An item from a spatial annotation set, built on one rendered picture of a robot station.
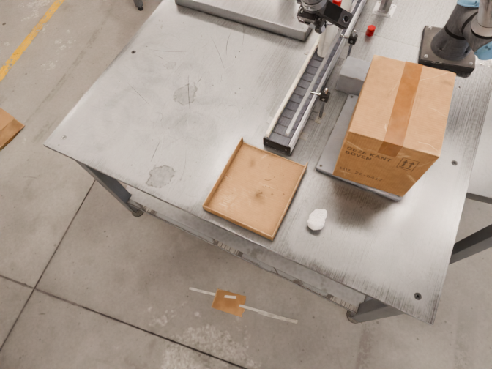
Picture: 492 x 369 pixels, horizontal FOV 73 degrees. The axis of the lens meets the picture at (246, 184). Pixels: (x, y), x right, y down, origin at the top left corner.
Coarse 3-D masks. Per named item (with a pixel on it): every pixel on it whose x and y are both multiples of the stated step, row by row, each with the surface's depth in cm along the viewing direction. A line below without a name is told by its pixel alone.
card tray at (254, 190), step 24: (240, 144) 124; (240, 168) 121; (264, 168) 121; (288, 168) 120; (216, 192) 118; (240, 192) 117; (264, 192) 117; (288, 192) 116; (240, 216) 114; (264, 216) 113
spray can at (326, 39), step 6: (330, 24) 120; (330, 30) 123; (324, 36) 125; (330, 36) 125; (318, 42) 131; (324, 42) 128; (330, 42) 128; (318, 48) 132; (324, 48) 130; (318, 54) 134; (324, 54) 133
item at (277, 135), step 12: (360, 0) 148; (336, 48) 137; (312, 60) 135; (312, 72) 132; (324, 72) 132; (300, 84) 130; (300, 96) 128; (312, 96) 127; (288, 108) 125; (288, 120) 123; (300, 120) 123; (276, 132) 121; (288, 144) 123
